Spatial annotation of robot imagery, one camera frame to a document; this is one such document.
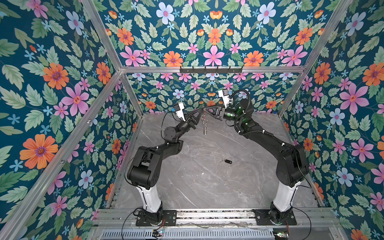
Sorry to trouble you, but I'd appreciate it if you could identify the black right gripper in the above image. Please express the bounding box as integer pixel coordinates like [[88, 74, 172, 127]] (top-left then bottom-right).
[[204, 104, 244, 125]]

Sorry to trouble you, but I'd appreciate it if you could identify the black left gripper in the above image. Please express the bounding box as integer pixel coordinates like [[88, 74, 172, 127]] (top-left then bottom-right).
[[172, 108, 202, 142]]

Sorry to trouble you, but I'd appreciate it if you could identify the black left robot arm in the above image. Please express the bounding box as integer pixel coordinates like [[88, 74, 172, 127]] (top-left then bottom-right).
[[126, 109, 204, 214]]

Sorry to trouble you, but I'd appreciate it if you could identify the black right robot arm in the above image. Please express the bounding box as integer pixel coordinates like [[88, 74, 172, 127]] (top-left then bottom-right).
[[204, 99, 309, 213]]

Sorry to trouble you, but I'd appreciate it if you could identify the aluminium horizontal back bar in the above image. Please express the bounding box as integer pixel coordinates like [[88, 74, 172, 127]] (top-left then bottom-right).
[[120, 66, 305, 74]]

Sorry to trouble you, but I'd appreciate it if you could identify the aluminium left side bar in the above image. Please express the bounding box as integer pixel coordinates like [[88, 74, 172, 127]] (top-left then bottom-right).
[[0, 70, 124, 240]]

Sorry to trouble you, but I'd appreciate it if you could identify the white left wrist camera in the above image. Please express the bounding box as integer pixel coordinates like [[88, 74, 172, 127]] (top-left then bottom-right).
[[174, 102, 186, 121]]

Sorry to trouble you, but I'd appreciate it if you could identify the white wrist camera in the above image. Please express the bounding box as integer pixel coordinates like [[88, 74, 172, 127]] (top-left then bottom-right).
[[218, 89, 231, 109], [174, 102, 186, 121]]

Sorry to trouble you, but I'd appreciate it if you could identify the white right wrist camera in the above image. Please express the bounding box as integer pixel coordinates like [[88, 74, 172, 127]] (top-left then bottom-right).
[[218, 89, 231, 109]]

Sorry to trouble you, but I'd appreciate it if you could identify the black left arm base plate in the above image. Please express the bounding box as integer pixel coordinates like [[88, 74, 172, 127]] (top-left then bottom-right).
[[136, 210, 178, 227]]

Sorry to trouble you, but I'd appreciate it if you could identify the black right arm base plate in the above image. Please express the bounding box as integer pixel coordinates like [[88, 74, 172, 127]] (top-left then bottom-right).
[[252, 209, 297, 226]]

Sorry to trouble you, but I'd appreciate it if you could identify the white perforated cable tray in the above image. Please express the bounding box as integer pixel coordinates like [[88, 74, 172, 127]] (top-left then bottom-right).
[[100, 229, 275, 240]]

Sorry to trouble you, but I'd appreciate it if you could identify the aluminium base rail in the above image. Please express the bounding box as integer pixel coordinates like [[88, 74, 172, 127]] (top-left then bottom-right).
[[94, 208, 342, 228]]

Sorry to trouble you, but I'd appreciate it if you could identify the aluminium corner post left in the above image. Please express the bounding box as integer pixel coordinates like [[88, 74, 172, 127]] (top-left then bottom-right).
[[82, 0, 143, 119]]

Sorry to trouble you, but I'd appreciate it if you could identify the aluminium corner post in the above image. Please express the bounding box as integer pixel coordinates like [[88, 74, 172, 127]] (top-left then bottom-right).
[[278, 0, 353, 119], [82, 0, 143, 119]]

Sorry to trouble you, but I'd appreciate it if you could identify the aluminium corner post right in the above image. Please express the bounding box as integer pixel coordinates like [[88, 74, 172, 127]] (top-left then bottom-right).
[[278, 0, 353, 119]]

